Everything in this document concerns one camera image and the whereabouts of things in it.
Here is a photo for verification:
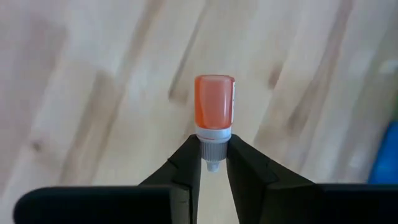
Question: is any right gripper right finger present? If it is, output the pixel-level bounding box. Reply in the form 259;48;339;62
226;134;317;224

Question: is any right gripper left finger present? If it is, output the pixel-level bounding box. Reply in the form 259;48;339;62
139;134;202;224

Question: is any small orange food colouring bottle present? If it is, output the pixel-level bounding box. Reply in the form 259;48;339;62
194;74;236;174

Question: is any blue plastic basket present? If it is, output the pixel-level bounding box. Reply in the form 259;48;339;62
368;121;398;184

